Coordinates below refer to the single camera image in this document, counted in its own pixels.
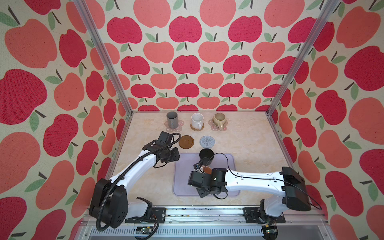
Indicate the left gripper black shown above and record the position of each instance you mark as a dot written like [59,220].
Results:
[176,155]

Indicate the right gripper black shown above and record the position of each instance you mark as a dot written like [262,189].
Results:
[201,195]

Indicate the orange mug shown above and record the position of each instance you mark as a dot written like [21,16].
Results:
[206,169]

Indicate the brown round coaster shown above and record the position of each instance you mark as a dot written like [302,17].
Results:
[186,142]

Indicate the black mug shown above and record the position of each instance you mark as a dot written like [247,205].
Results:
[206,157]

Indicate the pink flower coaster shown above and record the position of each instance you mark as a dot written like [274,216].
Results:
[215,128]
[179,125]

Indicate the grey mug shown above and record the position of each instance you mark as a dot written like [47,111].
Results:
[172,118]

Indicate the woven rattan round coaster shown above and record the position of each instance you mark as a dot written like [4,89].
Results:
[198,126]

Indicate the grey round knitted coaster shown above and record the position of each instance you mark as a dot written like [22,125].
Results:
[207,142]

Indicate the white mug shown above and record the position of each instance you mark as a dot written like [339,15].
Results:
[197,117]

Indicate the beige mug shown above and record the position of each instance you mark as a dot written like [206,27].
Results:
[219,121]

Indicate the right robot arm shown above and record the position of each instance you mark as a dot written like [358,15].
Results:
[287,187]

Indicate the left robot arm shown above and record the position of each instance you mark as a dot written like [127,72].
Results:
[109,204]

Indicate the lavender silicone tray mat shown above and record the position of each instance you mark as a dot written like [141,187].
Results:
[184,167]

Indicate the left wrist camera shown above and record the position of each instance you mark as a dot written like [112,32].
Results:
[165,138]

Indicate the front aluminium rail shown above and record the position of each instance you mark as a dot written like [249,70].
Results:
[213,223]

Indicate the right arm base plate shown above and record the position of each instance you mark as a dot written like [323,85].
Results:
[258,216]

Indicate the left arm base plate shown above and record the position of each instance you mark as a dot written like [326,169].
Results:
[156,214]

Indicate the left aluminium frame post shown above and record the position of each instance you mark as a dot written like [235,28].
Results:
[86,16]

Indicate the aluminium frame post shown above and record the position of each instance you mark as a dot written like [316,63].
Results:
[86,16]
[319,24]

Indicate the right aluminium frame post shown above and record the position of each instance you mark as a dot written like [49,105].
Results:
[319,24]

